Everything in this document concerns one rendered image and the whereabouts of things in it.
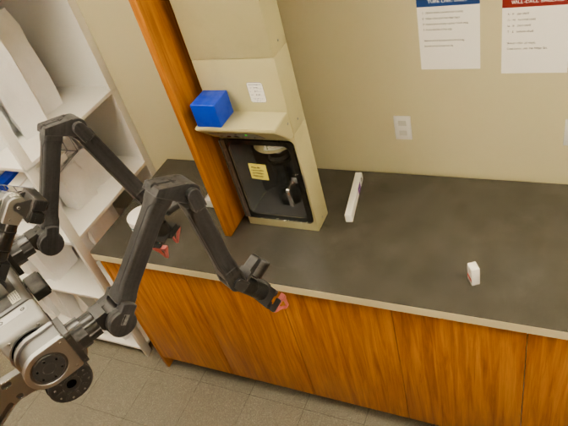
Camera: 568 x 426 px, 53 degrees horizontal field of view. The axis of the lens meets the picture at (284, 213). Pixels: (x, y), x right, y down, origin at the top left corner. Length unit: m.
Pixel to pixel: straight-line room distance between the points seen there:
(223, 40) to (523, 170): 1.27
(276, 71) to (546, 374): 1.37
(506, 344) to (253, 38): 1.31
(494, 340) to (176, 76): 1.41
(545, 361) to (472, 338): 0.24
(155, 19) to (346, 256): 1.08
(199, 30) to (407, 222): 1.06
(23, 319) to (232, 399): 1.67
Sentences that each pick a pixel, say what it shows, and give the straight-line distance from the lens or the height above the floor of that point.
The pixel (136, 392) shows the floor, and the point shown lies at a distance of 3.32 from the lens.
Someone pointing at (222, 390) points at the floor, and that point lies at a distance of 3.12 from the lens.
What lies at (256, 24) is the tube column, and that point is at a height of 1.83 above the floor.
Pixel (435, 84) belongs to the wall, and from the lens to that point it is 2.27.
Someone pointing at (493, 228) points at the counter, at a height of 0.94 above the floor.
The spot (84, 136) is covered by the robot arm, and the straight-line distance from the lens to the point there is 1.88.
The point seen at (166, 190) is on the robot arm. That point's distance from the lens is 1.46.
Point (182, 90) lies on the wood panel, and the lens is 2.08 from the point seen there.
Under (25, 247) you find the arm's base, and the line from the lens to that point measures 1.96.
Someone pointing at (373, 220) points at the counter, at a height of 0.94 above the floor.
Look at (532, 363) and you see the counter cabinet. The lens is 2.16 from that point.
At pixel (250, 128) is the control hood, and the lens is 1.94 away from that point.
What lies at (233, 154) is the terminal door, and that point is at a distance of 2.19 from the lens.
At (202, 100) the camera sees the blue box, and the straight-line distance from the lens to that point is 2.01.
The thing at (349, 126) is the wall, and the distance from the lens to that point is 2.47.
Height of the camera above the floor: 2.49
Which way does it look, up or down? 39 degrees down
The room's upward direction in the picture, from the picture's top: 17 degrees counter-clockwise
